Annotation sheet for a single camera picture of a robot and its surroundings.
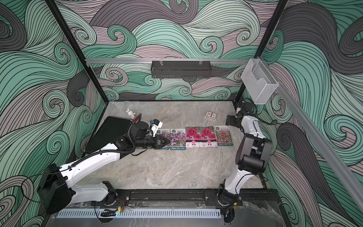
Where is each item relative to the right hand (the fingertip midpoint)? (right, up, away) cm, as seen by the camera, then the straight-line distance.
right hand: (234, 121), depth 92 cm
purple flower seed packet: (-47, -8, +8) cm, 48 cm away
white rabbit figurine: (-74, +6, +11) cm, 75 cm away
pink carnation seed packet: (-27, -11, +5) cm, 30 cm away
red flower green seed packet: (-5, -10, +5) cm, 13 cm away
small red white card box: (-12, +4, +17) cm, 21 cm away
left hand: (-42, -9, -19) cm, 47 cm away
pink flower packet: (-16, -11, +5) cm, 20 cm away
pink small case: (-72, +2, +14) cm, 73 cm away
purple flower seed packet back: (-38, -12, +3) cm, 40 cm away
